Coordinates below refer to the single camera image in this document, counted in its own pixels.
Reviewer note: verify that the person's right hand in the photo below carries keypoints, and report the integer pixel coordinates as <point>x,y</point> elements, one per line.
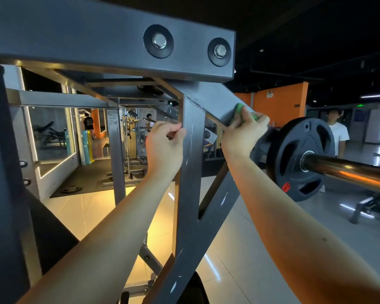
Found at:
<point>244,134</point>

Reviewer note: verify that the person's left hand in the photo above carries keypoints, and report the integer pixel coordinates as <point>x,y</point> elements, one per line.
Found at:
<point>164,147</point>

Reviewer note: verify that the green cleaning cloth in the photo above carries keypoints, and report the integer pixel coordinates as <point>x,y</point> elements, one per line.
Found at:
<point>240,109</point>

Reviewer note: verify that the grey steel gym machine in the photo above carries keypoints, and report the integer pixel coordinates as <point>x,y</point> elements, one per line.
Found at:
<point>114,41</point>

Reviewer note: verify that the person's left forearm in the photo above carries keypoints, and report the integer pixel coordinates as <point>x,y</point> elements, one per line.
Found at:
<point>95,250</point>

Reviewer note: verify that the person's right forearm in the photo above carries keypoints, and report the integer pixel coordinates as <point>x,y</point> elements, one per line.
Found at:
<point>304,237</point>

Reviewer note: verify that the barbell with black plate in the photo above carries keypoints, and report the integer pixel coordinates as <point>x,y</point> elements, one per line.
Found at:
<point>301,158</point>

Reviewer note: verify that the fluorescent tube light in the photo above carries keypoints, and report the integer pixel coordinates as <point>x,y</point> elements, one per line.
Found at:
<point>377,95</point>

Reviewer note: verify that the white pillar with lit frame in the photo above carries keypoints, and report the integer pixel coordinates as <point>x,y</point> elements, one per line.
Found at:
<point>47,142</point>

